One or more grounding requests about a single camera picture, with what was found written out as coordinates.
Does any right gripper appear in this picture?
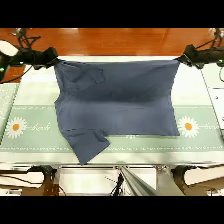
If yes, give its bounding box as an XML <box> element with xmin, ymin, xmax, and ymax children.
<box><xmin>175</xmin><ymin>44</ymin><xmax>206</xmax><ymax>70</ymax></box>

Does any silver frame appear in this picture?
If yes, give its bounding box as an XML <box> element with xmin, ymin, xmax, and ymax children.
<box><xmin>0</xmin><ymin>161</ymin><xmax>224</xmax><ymax>197</ymax></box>

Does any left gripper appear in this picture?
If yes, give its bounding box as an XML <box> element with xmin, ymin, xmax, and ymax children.
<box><xmin>32</xmin><ymin>46</ymin><xmax>62</xmax><ymax>70</ymax></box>

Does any black cable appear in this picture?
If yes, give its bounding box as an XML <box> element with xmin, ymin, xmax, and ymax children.
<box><xmin>105</xmin><ymin>172</ymin><xmax>127</xmax><ymax>197</ymax></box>
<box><xmin>217</xmin><ymin>64</ymin><xmax>224</xmax><ymax>84</ymax></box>

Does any blue T-shirt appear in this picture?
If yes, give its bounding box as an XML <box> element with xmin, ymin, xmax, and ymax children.
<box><xmin>53</xmin><ymin>58</ymin><xmax>181</xmax><ymax>166</ymax></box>

